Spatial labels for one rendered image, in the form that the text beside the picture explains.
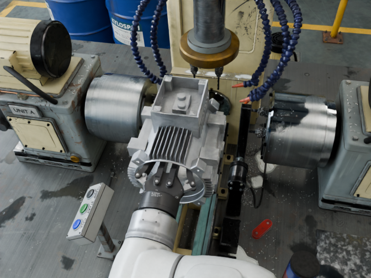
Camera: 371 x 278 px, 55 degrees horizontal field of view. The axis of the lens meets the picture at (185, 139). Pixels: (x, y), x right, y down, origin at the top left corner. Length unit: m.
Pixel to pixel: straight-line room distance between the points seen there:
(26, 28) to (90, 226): 0.65
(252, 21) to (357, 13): 2.89
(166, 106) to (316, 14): 3.29
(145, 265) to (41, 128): 0.85
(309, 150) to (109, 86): 0.68
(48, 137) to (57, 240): 0.37
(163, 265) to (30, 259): 0.83
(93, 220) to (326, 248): 0.69
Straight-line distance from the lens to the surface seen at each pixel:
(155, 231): 0.65
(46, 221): 1.43
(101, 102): 1.24
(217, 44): 1.06
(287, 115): 1.15
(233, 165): 1.15
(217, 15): 1.02
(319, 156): 1.19
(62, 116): 1.28
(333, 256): 1.19
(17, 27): 1.29
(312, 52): 3.45
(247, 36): 1.31
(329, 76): 1.91
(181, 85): 0.83
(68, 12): 3.14
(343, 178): 1.26
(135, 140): 0.78
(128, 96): 1.22
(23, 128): 1.41
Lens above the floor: 1.96
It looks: 49 degrees down
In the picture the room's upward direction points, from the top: 4 degrees counter-clockwise
